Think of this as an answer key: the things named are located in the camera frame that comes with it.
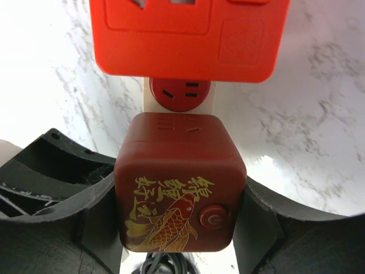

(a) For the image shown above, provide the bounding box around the bright red cube socket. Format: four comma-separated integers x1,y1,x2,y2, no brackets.
90,0,289,83

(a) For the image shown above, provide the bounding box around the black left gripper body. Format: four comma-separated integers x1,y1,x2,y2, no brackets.
1,128,116,219

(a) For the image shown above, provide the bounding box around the cream red power strip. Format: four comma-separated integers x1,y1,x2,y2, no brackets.
121,76,215,274

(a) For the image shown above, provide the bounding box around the dark red fish cube plug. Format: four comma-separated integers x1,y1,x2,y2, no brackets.
114,112,246,252

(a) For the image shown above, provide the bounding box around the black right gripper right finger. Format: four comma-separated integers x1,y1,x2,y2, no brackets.
233,178,364,273

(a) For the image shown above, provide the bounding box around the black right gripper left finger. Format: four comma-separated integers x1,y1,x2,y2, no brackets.
1,174,123,273

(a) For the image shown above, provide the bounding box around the black coiled power cable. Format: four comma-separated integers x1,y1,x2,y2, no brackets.
133,251,200,274

